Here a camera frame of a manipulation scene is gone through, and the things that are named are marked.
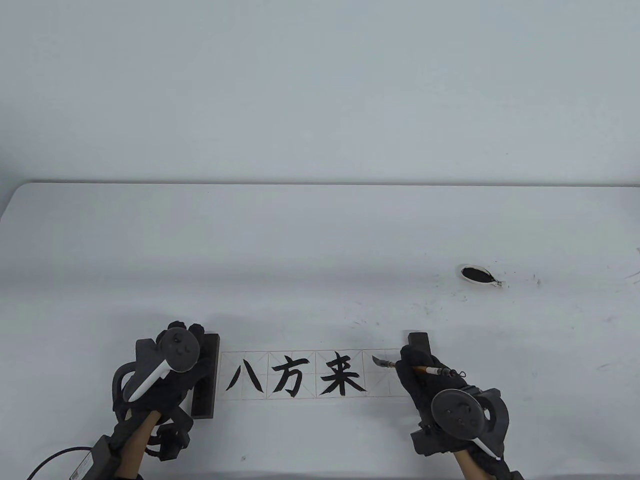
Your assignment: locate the person's right hand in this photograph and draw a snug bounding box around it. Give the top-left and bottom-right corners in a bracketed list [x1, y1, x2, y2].
[395, 345, 511, 468]

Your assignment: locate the person's left hand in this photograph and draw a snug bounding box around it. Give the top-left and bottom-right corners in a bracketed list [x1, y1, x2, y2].
[112, 321, 217, 416]

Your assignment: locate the brown handled Chinese brush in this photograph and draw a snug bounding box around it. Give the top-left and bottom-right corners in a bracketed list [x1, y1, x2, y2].
[372, 354, 469, 377]

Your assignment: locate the red grid calligraphy paper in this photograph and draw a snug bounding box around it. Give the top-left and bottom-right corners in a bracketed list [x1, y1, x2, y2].
[217, 349, 410, 401]

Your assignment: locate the black labelled forearm box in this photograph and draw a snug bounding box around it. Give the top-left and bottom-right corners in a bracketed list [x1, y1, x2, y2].
[75, 436, 123, 480]

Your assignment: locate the person's left forearm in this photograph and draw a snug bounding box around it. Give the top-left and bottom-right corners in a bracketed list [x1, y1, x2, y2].
[112, 411, 163, 480]

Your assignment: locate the person's right forearm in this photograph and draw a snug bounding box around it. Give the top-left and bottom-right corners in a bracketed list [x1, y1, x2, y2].
[452, 447, 521, 480]

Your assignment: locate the white ink dish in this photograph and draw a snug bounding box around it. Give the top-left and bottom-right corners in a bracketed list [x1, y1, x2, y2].
[457, 264, 503, 290]

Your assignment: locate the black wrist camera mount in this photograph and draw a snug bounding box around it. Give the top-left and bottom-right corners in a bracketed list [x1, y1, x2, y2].
[150, 412, 195, 460]
[411, 424, 468, 457]

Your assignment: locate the black braided cable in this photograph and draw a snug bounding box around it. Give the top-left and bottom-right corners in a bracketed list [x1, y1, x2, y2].
[27, 446, 98, 480]

